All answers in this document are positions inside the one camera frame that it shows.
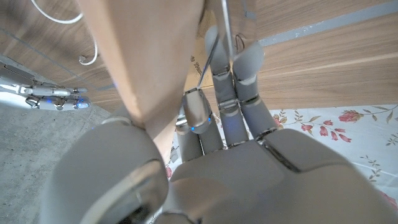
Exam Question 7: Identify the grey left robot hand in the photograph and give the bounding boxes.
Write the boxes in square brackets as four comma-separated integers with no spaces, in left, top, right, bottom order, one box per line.
[39,26,398,224]

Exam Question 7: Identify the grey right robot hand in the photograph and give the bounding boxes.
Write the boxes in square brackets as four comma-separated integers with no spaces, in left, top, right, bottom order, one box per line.
[0,62,91,111]

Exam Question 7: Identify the white Ethernet cable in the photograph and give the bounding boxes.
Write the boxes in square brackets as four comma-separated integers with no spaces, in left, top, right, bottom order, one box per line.
[30,0,99,66]

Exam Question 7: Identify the long wooden cable holder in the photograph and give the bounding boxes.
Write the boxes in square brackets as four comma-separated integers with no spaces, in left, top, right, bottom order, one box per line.
[77,0,259,162]

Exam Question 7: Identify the floral backdrop cloth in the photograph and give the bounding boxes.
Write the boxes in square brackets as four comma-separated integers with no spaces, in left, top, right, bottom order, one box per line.
[149,104,398,212]

